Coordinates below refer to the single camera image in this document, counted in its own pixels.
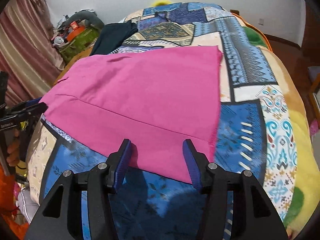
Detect grey plush toy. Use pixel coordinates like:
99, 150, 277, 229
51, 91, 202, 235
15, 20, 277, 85
63, 10, 105, 30

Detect yellow plush pillow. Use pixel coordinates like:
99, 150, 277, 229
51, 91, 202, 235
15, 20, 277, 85
151, 0, 172, 7

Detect pink pants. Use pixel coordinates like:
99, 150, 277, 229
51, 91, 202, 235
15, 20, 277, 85
42, 46, 222, 183

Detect striped pink curtain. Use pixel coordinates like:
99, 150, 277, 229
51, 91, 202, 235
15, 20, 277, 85
1, 0, 65, 106

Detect left hand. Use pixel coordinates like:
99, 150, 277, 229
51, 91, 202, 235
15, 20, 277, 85
7, 129, 20, 167

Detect blue patchwork bedspread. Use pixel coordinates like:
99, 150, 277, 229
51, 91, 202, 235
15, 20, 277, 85
27, 3, 298, 239

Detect dark navy folded garment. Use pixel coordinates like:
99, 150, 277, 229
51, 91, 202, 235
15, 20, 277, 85
90, 21, 138, 56

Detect orange box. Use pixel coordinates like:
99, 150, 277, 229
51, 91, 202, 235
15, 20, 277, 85
67, 21, 86, 42

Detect yellow green fleece blanket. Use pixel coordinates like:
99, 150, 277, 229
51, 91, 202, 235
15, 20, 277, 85
236, 16, 319, 239

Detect green storage bag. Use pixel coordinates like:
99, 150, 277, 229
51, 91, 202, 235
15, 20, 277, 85
58, 27, 100, 64

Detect yellow wooden bedside board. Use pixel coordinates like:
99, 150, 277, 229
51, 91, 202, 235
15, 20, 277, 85
53, 47, 93, 86

